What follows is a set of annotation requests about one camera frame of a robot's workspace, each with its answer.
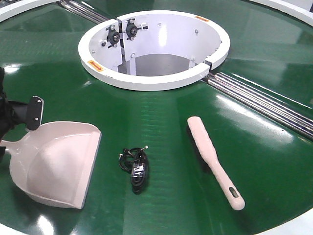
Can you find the white inner conveyor ring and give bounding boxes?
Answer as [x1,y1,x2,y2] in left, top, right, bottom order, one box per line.
[78,10,231,92]

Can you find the black cable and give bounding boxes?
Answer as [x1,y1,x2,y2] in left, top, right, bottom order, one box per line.
[118,145,149,195]

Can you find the far steel transfer rollers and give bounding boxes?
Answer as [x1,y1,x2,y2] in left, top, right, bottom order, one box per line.
[57,0,109,24]

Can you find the steel transfer rollers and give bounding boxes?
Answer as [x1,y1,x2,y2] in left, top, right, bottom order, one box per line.
[57,0,109,24]
[202,72,313,140]

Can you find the black bearing mount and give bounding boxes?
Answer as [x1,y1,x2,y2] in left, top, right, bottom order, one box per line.
[123,18,149,41]
[106,25,120,48]

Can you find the right black bearing mount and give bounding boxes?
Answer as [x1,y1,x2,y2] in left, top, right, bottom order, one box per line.
[123,18,149,41]

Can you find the white outer conveyor rim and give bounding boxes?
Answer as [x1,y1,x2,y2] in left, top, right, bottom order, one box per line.
[0,0,313,26]

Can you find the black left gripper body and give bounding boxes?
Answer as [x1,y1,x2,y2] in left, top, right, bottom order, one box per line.
[0,67,28,162]

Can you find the left black bearing mount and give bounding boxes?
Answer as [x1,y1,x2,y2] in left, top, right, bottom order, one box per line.
[106,25,120,48]

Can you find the green conveyor belt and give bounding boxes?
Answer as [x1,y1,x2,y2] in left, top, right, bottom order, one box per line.
[0,3,313,235]

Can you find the pink dustpan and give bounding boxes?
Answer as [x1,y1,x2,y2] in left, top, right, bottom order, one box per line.
[0,121,101,209]

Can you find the beige hand brush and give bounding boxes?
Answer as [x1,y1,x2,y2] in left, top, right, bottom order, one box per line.
[187,116,246,211]

